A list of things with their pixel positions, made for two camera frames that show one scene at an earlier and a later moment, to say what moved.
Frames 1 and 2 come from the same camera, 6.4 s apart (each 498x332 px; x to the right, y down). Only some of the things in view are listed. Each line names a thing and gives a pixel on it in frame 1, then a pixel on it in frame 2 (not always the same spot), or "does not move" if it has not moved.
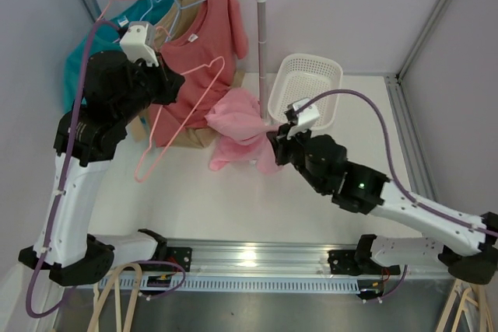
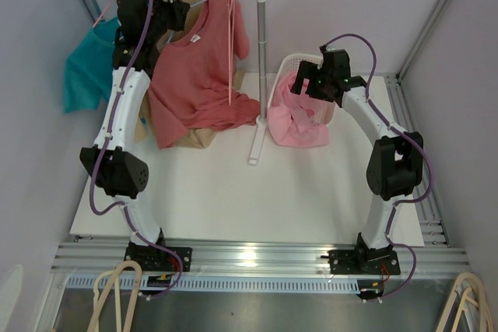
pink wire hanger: x=160 y=113 → x=231 y=40
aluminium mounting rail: x=300 y=256 does not move
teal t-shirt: x=152 y=8 does not move
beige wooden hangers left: x=96 y=295 does not move
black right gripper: x=282 y=143 → x=310 y=71
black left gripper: x=170 y=82 → x=178 y=11
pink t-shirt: x=238 y=117 → x=292 y=117
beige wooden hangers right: x=482 y=304 does not move
